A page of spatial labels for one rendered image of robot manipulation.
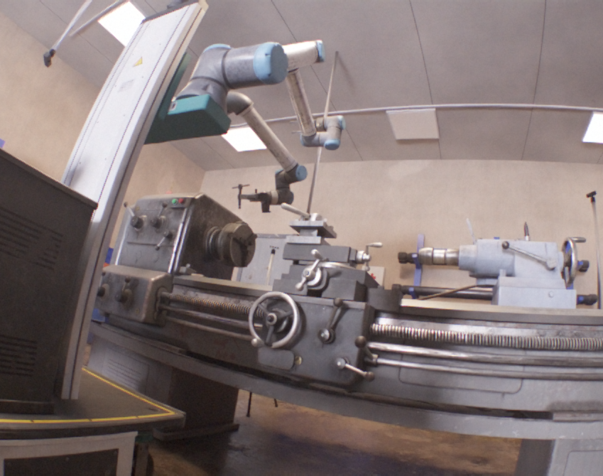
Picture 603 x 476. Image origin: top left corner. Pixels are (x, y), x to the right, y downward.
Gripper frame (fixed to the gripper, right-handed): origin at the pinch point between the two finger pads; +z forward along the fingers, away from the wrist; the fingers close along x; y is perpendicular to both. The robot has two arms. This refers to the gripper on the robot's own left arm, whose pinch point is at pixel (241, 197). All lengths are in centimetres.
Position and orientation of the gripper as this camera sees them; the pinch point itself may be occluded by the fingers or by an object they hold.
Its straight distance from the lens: 206.0
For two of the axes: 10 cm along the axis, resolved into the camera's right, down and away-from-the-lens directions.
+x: 5.9, 0.4, -8.1
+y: 0.0, -10.0, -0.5
